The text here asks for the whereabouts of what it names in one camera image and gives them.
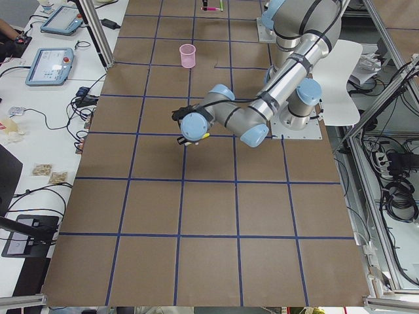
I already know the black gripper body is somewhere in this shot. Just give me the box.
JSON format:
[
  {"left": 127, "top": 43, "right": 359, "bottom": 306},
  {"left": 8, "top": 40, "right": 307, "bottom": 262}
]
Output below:
[{"left": 172, "top": 105, "right": 197, "bottom": 123}]

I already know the pink marker pen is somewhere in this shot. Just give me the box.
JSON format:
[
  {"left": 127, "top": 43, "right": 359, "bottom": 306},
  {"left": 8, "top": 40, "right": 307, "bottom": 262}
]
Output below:
[{"left": 201, "top": 7, "right": 222, "bottom": 11}]

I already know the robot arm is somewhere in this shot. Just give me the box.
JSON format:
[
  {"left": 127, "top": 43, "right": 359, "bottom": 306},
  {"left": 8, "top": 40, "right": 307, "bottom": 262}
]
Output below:
[{"left": 172, "top": 1, "right": 344, "bottom": 147}]

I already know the pink mesh cup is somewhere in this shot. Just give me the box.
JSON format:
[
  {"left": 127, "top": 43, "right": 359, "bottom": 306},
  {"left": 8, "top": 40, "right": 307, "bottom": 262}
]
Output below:
[{"left": 179, "top": 44, "right": 196, "bottom": 69}]

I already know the yellow marker pen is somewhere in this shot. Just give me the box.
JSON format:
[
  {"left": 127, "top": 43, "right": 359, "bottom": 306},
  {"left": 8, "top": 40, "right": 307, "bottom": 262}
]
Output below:
[{"left": 184, "top": 133, "right": 210, "bottom": 146}]

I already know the black power adapter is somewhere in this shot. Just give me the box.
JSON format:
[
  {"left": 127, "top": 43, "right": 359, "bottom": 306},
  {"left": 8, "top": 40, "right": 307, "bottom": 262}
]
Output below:
[{"left": 100, "top": 18, "right": 120, "bottom": 29}]

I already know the snack bag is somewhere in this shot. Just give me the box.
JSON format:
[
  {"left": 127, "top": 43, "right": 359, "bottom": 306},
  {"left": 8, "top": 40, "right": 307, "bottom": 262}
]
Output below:
[
  {"left": 31, "top": 164, "right": 53, "bottom": 177},
  {"left": 48, "top": 171, "right": 68, "bottom": 184}
]

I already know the near teach pendant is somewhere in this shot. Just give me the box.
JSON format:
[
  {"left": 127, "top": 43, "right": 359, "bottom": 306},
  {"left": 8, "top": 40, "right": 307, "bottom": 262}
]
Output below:
[{"left": 25, "top": 48, "right": 74, "bottom": 86}]

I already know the teach pendant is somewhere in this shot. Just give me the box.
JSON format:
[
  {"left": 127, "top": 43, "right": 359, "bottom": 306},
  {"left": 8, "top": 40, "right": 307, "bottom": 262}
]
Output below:
[
  {"left": 40, "top": 6, "right": 83, "bottom": 36},
  {"left": 25, "top": 48, "right": 74, "bottom": 86}
]

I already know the far teach pendant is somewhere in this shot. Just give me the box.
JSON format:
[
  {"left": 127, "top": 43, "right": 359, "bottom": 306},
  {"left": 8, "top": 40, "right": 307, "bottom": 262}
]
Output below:
[{"left": 40, "top": 6, "right": 83, "bottom": 36}]

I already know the white chair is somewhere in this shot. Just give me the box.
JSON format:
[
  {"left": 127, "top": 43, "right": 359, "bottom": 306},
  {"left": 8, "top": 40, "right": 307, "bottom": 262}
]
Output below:
[{"left": 312, "top": 39, "right": 363, "bottom": 126}]

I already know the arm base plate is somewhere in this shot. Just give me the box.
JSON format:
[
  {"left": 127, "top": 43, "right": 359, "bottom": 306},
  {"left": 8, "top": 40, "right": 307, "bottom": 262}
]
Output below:
[
  {"left": 270, "top": 101, "right": 322, "bottom": 140},
  {"left": 256, "top": 17, "right": 276, "bottom": 43}
]

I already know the aluminium frame post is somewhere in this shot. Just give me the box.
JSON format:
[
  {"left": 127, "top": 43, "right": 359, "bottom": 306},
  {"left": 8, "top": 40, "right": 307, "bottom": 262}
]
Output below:
[{"left": 74, "top": 0, "right": 115, "bottom": 69}]

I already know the aluminium frame rail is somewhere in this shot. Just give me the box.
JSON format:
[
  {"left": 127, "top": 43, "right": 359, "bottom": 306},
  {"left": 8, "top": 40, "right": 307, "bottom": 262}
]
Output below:
[{"left": 333, "top": 1, "right": 418, "bottom": 313}]

